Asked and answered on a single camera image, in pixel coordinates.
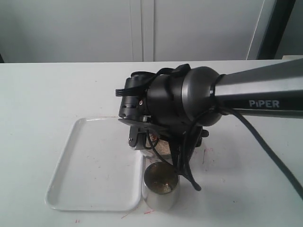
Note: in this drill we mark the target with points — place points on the white rectangular plastic tray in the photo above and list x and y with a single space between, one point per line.
97 170

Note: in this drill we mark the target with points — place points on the steel bowl with rice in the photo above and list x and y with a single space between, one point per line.
162 148

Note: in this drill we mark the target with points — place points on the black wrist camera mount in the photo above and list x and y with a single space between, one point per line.
137 133

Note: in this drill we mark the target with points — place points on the white cabinet doors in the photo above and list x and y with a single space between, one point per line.
131 30

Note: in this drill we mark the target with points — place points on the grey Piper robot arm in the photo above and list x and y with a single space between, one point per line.
175 97

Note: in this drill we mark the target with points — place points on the small steel cup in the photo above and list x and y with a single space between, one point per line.
160 187

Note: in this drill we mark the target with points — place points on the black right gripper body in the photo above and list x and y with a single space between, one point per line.
129 107

